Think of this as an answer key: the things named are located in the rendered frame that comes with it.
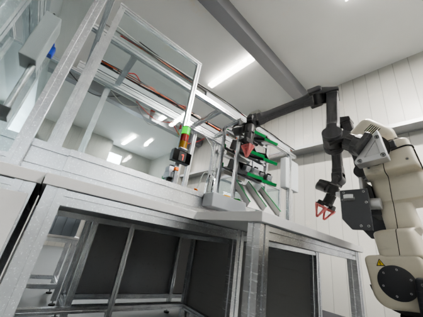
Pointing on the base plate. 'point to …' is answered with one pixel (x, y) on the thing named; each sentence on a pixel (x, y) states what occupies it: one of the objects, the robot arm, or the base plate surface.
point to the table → (237, 217)
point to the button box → (222, 202)
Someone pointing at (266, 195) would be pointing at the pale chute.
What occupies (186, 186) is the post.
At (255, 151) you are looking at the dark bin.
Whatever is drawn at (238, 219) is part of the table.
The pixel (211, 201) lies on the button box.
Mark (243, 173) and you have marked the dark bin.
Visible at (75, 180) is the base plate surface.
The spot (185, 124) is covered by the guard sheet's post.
